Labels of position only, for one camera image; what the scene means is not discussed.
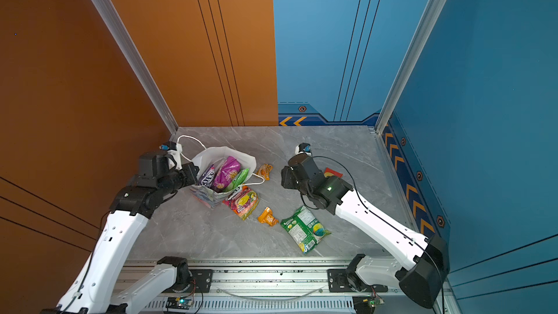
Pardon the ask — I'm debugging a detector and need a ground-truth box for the circuit board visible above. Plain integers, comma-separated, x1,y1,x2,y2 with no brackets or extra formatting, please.
353,297,385,314
165,297,195,311

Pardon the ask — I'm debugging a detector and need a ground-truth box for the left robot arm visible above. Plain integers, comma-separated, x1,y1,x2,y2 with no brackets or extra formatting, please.
48,151,199,313

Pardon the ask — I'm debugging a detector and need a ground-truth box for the red snack packet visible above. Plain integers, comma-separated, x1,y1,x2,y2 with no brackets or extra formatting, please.
323,167,343,178

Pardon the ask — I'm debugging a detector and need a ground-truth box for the small orange snack packet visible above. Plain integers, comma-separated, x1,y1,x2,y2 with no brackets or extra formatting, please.
257,164,273,181

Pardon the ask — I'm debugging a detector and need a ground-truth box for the orange wrapped snack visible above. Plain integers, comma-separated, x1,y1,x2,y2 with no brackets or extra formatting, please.
257,207,279,227

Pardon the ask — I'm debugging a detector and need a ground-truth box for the left circuit board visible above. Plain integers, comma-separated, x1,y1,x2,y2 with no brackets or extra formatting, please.
165,297,195,311

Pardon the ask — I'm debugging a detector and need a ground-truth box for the purple grape candy bag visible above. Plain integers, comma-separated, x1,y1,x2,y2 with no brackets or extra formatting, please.
212,156,241,193

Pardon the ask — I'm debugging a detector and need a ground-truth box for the aluminium corner post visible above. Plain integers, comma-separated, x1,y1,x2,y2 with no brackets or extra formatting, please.
91,0,179,135
374,0,447,135

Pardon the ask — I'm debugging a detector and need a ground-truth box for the purple white snack bag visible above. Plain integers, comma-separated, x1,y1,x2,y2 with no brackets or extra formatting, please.
198,164,217,188

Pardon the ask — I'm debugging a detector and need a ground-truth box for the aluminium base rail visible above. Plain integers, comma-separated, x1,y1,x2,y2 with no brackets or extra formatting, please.
142,257,460,313

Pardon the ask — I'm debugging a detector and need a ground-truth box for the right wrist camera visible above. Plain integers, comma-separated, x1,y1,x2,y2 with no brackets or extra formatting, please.
295,142,312,156

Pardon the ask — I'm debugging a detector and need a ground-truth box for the aluminium corner post left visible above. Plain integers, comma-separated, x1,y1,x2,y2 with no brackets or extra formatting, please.
91,0,179,135

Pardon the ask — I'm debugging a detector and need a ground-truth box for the green pea snack bag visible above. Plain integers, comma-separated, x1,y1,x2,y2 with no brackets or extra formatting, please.
280,206,331,254

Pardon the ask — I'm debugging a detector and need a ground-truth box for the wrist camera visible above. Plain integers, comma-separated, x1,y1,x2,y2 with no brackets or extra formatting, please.
295,142,312,156
159,141,183,158

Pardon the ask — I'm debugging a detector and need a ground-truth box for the white paper bag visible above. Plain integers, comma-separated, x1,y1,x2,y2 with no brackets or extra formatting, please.
175,135,265,209

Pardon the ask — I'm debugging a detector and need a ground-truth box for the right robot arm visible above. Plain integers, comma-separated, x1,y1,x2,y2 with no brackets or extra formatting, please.
281,153,450,309

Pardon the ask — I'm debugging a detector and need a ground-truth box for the right circuit board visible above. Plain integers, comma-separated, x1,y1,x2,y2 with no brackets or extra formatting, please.
353,297,385,314

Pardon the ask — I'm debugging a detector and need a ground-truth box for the aluminium corner post right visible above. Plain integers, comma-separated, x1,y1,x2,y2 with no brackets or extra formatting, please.
374,0,447,135

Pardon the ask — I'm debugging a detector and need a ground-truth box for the large green chips bag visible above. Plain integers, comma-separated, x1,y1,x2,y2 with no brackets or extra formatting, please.
224,168,250,192

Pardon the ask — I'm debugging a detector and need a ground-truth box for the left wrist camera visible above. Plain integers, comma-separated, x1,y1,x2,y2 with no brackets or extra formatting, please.
159,141,183,158

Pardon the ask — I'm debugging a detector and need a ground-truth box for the colourful skittles candy bag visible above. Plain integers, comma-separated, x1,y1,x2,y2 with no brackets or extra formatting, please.
222,186,260,220

